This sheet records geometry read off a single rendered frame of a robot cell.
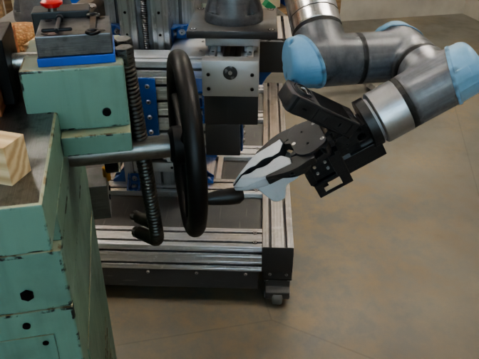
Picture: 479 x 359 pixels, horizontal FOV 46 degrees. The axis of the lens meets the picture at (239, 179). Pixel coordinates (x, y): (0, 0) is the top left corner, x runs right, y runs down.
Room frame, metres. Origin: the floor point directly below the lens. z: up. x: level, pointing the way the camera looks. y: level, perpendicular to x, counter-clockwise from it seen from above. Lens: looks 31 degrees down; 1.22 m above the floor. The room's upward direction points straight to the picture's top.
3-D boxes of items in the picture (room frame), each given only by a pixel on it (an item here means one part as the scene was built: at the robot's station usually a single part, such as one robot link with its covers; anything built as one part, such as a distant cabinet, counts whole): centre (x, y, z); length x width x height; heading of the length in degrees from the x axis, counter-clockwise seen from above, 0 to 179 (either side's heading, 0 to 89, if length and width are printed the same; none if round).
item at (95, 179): (0.99, 0.33, 0.58); 0.12 x 0.08 x 0.08; 102
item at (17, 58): (0.76, 0.29, 0.95); 0.09 x 0.07 x 0.09; 12
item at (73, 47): (0.78, 0.23, 0.99); 0.13 x 0.11 x 0.06; 12
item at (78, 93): (0.77, 0.23, 0.91); 0.15 x 0.14 x 0.09; 12
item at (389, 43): (0.82, -0.23, 0.94); 0.11 x 0.11 x 0.08; 11
